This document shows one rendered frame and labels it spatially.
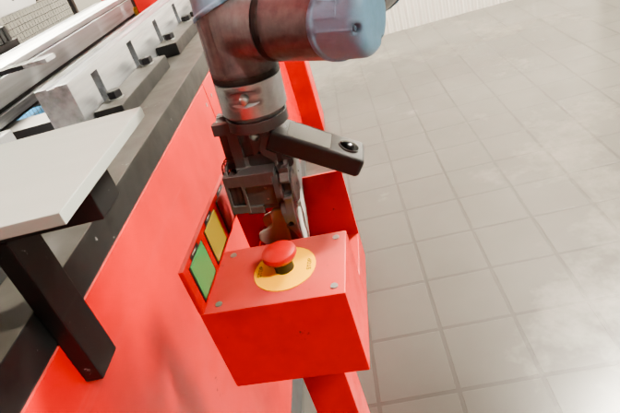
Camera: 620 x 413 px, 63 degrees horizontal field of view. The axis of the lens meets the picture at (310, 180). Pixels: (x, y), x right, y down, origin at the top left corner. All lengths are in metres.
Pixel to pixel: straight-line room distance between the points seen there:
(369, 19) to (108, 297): 0.42
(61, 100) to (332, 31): 0.58
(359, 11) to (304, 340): 0.34
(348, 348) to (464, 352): 0.90
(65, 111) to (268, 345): 0.54
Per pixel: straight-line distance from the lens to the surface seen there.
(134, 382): 0.67
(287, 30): 0.48
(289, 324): 0.56
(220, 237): 0.63
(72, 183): 0.39
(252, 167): 0.60
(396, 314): 1.58
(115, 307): 0.65
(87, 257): 0.62
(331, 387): 0.75
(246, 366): 0.62
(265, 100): 0.54
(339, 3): 0.46
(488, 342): 1.48
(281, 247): 0.56
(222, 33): 0.52
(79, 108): 0.93
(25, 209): 0.39
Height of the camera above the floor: 1.13
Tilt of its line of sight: 29 degrees down
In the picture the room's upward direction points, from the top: 18 degrees counter-clockwise
